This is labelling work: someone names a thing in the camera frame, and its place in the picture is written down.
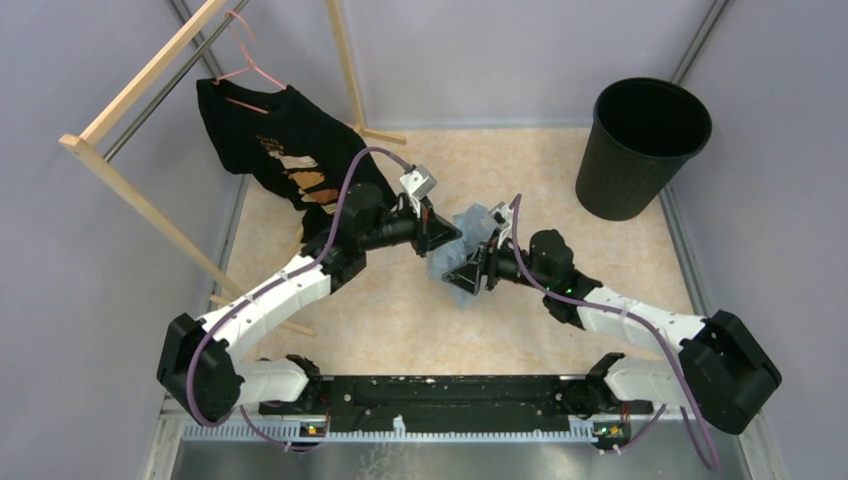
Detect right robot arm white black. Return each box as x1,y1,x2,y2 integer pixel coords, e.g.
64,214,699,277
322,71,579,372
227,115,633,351
441,229,783,435

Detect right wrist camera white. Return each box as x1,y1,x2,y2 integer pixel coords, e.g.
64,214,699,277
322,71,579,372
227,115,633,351
489,202,514,235

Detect black ribbed trash bin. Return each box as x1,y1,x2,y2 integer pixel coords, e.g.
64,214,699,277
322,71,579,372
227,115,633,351
575,77,713,222

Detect black printed t-shirt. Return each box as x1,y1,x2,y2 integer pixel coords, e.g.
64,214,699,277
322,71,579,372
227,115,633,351
195,79,365,240

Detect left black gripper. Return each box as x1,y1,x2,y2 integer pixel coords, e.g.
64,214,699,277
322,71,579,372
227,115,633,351
360,194,462,257

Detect blue plastic trash bag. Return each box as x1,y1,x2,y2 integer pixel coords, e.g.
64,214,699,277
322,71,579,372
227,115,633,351
427,203,507,308

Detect wooden clothes rack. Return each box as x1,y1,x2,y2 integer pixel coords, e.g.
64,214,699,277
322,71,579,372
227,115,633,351
58,0,408,339

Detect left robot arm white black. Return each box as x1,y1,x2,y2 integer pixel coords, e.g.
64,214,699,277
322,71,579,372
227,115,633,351
156,184,462,427

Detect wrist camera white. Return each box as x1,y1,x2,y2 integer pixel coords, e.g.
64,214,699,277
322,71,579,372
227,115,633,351
489,202,514,235
399,166,437,201

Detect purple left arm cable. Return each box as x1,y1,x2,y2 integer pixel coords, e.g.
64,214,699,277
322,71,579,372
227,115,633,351
185,145,415,453

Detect pink wire hanger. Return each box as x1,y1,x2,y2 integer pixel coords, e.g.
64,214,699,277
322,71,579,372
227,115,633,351
212,9,287,115

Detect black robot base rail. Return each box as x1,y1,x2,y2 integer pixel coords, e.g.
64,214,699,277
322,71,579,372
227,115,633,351
259,375,654,434

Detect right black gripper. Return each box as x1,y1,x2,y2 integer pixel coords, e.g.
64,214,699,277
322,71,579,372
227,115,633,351
443,228,552,295

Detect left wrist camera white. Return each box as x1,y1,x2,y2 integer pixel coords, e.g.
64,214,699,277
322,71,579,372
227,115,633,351
399,166,437,201

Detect metal hanging rod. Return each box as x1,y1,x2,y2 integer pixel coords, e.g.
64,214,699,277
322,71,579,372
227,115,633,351
103,13,235,163

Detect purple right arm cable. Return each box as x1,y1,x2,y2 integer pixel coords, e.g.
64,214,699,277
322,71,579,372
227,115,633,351
506,193,723,473

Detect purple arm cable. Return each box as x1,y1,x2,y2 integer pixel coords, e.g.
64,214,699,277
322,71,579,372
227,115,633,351
506,193,723,473
185,145,415,453

